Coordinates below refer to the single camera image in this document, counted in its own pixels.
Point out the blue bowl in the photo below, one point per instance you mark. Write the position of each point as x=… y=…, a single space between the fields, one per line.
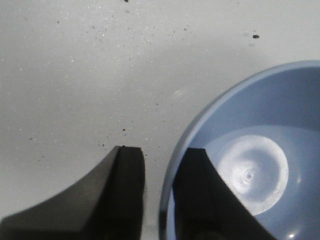
x=263 y=138

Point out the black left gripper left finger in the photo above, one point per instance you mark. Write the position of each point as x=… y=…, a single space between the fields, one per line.
x=106 y=204

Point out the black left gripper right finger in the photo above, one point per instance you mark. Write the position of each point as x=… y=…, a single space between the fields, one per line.
x=204 y=206

